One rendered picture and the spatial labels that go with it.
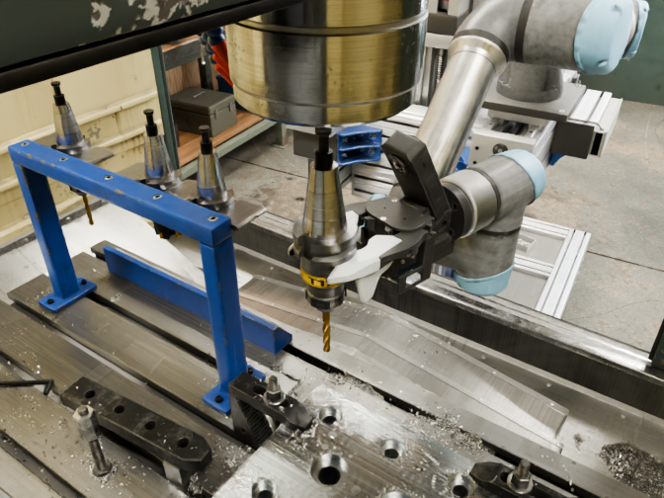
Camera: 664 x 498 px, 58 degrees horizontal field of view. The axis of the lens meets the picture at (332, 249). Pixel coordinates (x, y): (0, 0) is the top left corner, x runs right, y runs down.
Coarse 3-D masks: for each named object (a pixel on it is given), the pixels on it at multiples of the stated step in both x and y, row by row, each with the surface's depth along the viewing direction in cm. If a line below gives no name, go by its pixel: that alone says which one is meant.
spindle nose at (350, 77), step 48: (336, 0) 40; (384, 0) 41; (240, 48) 45; (288, 48) 42; (336, 48) 42; (384, 48) 43; (240, 96) 48; (288, 96) 44; (336, 96) 44; (384, 96) 45
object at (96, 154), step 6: (90, 150) 102; (96, 150) 102; (102, 150) 102; (108, 150) 102; (78, 156) 100; (84, 156) 100; (90, 156) 100; (96, 156) 100; (102, 156) 100; (108, 156) 101; (90, 162) 99; (96, 162) 99
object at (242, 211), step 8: (240, 200) 88; (248, 200) 88; (224, 208) 86; (232, 208) 86; (240, 208) 86; (248, 208) 86; (256, 208) 86; (264, 208) 86; (232, 216) 84; (240, 216) 84; (248, 216) 84; (256, 216) 85; (232, 224) 82; (240, 224) 83
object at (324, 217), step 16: (320, 176) 54; (336, 176) 55; (320, 192) 55; (336, 192) 55; (304, 208) 57; (320, 208) 56; (336, 208) 56; (304, 224) 57; (320, 224) 56; (336, 224) 57
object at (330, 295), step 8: (312, 288) 61; (336, 288) 61; (344, 288) 63; (312, 296) 62; (320, 296) 62; (328, 296) 61; (336, 296) 62; (344, 296) 63; (312, 304) 62; (320, 304) 62; (328, 304) 62; (336, 304) 62
